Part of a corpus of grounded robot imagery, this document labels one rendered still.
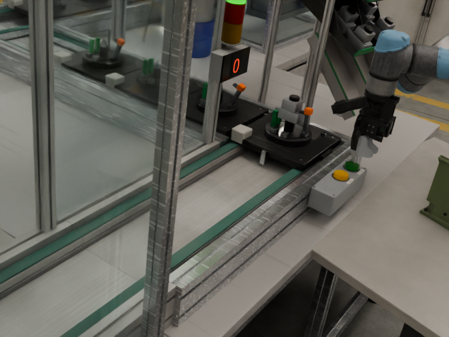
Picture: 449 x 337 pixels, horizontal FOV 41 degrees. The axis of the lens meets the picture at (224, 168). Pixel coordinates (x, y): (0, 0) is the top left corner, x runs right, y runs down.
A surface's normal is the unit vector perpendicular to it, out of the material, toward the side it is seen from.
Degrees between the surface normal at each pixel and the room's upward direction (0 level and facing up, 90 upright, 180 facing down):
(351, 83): 45
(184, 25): 90
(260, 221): 0
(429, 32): 90
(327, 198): 90
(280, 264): 0
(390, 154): 0
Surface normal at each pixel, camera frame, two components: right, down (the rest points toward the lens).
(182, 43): 0.81, 0.37
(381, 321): 0.12, -0.86
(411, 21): -0.45, 0.39
